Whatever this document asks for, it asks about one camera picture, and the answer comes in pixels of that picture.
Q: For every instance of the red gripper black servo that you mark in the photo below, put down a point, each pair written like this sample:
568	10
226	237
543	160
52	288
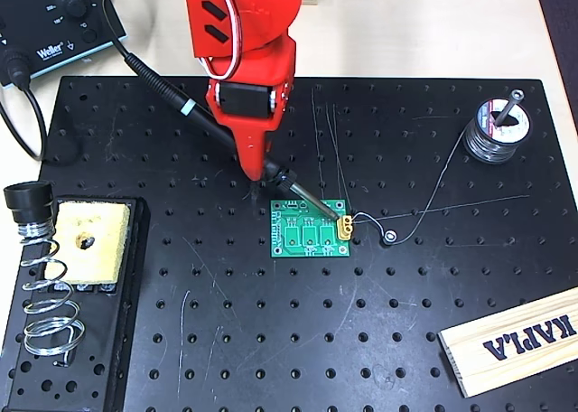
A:
246	97

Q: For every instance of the black soldering iron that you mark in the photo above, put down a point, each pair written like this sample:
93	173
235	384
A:
162	89

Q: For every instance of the red robot arm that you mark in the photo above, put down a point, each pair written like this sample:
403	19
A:
271	5

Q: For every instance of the green circuit board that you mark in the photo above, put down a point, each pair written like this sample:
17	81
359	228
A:
277	231

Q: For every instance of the teal black soldering station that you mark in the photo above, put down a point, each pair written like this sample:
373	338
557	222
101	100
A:
49	53

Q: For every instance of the soldering iron spring stand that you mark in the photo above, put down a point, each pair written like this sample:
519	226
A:
90	385

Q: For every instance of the yellow power connector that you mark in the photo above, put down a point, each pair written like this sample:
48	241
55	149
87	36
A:
344	231

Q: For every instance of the small round metal magnet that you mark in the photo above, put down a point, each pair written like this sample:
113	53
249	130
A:
389	236

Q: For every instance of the yellow cleaning sponge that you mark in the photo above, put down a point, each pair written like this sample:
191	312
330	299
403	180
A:
104	249

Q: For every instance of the black perforated breadboard plate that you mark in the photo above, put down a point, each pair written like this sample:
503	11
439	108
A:
316	339

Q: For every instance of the metal spring iron holder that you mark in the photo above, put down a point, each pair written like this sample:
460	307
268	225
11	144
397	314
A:
27	199

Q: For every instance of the printed wooden plank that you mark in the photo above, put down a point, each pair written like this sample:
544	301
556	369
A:
519	349

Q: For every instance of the metal spool post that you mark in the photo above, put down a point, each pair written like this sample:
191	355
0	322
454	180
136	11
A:
508	109

